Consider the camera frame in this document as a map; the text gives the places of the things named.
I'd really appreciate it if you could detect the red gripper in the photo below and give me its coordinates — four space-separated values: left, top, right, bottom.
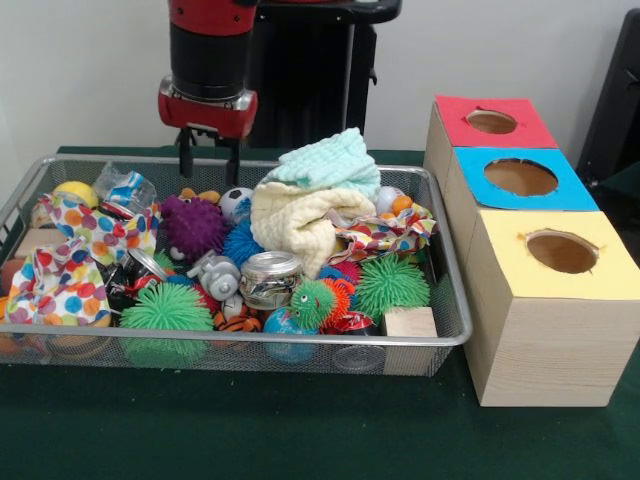
158 74 259 187

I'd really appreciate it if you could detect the cream waffle cloth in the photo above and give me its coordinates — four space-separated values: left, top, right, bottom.
249 181 377 280

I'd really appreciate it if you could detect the mint green waffle cloth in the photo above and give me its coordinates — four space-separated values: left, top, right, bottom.
262 127 382 201

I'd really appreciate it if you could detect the wooden box with three holes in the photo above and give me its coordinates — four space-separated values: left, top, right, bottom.
423 93 640 408

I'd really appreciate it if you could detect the crushed silver can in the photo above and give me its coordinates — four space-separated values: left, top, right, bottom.
238 250 305 310

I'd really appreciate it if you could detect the yellow ball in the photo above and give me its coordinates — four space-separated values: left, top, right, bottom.
52 180 100 209

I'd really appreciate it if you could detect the large green spiky ball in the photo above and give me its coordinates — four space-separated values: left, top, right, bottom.
118 282 215 332

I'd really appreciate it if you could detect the small polka dot cloth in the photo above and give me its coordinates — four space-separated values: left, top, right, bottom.
332 202 437 264

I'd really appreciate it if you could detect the large polka dot cloth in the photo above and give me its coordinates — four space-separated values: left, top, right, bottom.
7 192 162 326

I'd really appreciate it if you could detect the small green spiky ball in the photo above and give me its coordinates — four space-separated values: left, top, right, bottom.
353 252 432 325

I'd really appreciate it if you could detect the plain wooden block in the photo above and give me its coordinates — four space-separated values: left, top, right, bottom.
383 306 439 338

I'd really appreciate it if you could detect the dark green tablecloth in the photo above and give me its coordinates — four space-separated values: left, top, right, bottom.
0 144 640 480
587 162 640 236

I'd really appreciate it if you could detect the black monitor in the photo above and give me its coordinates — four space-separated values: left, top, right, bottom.
574 7 640 174

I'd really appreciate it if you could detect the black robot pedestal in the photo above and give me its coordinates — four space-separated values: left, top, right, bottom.
247 0 404 150

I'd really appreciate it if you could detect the silver wire mesh bin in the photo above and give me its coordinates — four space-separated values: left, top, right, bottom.
0 153 474 377

